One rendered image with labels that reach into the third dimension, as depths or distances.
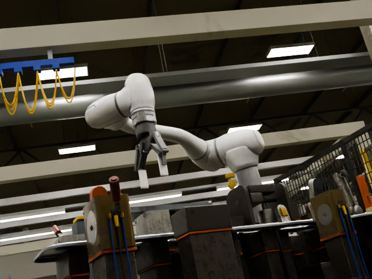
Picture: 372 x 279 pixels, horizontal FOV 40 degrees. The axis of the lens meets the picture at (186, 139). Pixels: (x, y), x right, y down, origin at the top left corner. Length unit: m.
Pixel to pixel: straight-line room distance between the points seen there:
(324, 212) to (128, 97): 0.83
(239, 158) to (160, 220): 0.77
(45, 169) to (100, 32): 3.57
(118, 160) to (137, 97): 6.00
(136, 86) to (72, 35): 2.88
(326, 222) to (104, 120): 0.92
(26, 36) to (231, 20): 1.87
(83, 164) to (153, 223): 6.35
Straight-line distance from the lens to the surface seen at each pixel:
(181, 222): 1.22
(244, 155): 2.22
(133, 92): 1.88
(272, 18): 5.08
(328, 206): 1.46
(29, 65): 4.66
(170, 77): 9.54
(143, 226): 1.55
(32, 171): 7.89
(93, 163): 7.85
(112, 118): 1.94
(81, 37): 4.71
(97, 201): 1.10
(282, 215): 1.78
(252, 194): 1.77
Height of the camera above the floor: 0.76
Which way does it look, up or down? 20 degrees up
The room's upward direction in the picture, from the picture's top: 11 degrees counter-clockwise
